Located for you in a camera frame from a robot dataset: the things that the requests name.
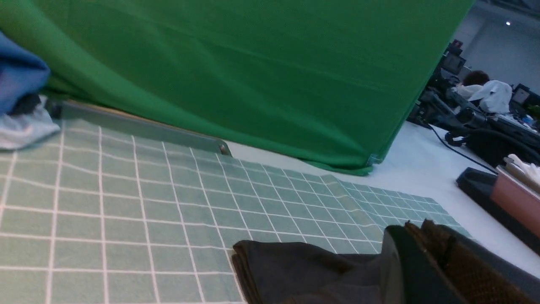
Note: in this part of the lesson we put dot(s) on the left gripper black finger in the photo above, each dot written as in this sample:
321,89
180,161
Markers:
434,264

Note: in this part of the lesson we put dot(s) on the dark gray long-sleeve shirt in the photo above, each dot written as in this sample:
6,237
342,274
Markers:
299,273

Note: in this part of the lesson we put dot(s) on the black base with tissue box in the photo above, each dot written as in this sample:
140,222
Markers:
511,196

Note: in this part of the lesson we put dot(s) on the metal binder clip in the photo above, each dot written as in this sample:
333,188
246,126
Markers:
374,159

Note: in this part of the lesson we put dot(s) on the dark desk with equipment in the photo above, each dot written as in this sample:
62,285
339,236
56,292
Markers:
489,137

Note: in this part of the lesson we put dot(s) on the person in white hoodie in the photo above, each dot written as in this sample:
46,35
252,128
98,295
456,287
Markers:
490,96

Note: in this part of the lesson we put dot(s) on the green backdrop cloth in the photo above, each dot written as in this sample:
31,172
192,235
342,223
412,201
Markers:
328,82

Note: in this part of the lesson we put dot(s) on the green checkered tablecloth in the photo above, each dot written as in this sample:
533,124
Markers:
95,216

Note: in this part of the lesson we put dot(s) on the white crumpled garment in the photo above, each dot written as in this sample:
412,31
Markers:
21,131

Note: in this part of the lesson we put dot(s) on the dark garment in pile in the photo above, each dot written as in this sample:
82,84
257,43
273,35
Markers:
27,104

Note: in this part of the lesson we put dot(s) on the blue crumpled garment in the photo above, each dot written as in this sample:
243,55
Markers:
21,73

